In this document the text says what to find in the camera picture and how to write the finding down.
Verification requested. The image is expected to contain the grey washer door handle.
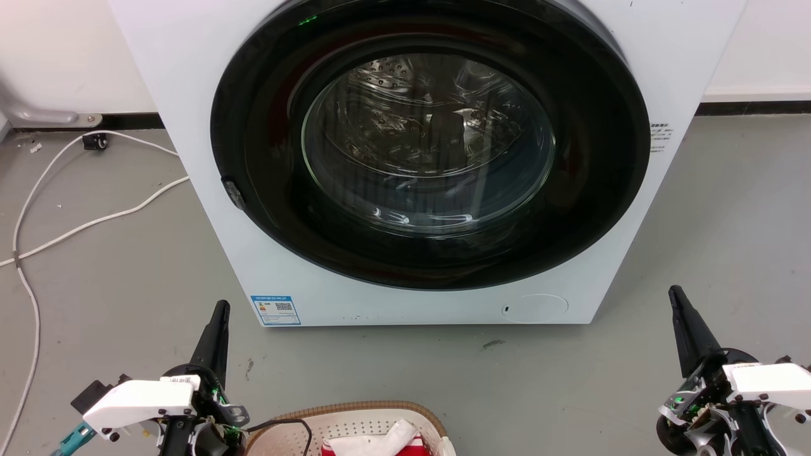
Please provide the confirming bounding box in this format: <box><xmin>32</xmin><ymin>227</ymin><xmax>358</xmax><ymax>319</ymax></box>
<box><xmin>221</xmin><ymin>179</ymin><xmax>247</xmax><ymax>212</ymax></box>

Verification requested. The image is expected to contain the blue energy label sticker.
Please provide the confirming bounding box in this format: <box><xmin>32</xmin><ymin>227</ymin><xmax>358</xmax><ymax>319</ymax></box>
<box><xmin>250</xmin><ymin>294</ymin><xmax>302</xmax><ymax>327</ymax></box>

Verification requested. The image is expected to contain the red cloth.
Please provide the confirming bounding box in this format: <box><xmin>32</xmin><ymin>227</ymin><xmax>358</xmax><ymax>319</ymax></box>
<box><xmin>321</xmin><ymin>433</ymin><xmax>442</xmax><ymax>456</ymax></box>

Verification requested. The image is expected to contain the white cloth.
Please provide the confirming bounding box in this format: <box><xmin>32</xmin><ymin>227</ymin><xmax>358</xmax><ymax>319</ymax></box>
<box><xmin>329</xmin><ymin>419</ymin><xmax>419</xmax><ymax>456</ymax></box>

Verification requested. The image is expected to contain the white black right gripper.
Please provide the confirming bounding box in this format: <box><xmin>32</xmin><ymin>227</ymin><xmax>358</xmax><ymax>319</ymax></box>
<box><xmin>655</xmin><ymin>285</ymin><xmax>811</xmax><ymax>456</ymax></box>

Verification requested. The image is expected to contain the small text sticker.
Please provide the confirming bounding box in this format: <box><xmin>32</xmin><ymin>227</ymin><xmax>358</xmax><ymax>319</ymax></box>
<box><xmin>649</xmin><ymin>122</ymin><xmax>674</xmax><ymax>155</ymax></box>

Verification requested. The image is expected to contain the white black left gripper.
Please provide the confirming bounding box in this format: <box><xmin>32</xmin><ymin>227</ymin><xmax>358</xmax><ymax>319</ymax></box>
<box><xmin>82</xmin><ymin>300</ymin><xmax>252</xmax><ymax>456</ymax></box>

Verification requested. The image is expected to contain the beige perforated laundry basket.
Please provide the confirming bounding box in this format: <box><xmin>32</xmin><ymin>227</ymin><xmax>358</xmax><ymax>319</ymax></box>
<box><xmin>245</xmin><ymin>400</ymin><xmax>456</xmax><ymax>456</ymax></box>

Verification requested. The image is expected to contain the white front-load washing machine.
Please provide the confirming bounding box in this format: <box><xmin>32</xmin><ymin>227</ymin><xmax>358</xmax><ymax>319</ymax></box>
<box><xmin>106</xmin><ymin>0</ymin><xmax>750</xmax><ymax>327</ymax></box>

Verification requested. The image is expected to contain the teal cable connector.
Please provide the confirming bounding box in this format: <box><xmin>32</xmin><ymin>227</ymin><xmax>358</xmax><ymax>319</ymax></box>
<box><xmin>49</xmin><ymin>422</ymin><xmax>97</xmax><ymax>456</ymax></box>

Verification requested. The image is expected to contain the black round washer door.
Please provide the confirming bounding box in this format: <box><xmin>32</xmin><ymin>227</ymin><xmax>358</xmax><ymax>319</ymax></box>
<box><xmin>210</xmin><ymin>0</ymin><xmax>651</xmax><ymax>291</ymax></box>

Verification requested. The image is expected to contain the white pipe floor bracket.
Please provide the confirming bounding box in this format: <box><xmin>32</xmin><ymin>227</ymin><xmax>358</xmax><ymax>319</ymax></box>
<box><xmin>0</xmin><ymin>76</ymin><xmax>103</xmax><ymax>129</ymax></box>

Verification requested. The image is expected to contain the long white floor cable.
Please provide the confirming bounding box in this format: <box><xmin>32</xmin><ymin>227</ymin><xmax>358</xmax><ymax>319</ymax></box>
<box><xmin>0</xmin><ymin>130</ymin><xmax>181</xmax><ymax>454</ymax></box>

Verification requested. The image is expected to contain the round white filter cover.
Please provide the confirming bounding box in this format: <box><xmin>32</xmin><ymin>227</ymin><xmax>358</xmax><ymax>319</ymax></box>
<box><xmin>501</xmin><ymin>293</ymin><xmax>570</xmax><ymax>324</ymax></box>

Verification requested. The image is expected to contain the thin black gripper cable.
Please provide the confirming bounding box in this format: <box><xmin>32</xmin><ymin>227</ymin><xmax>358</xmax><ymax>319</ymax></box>
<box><xmin>243</xmin><ymin>417</ymin><xmax>313</xmax><ymax>456</ymax></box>

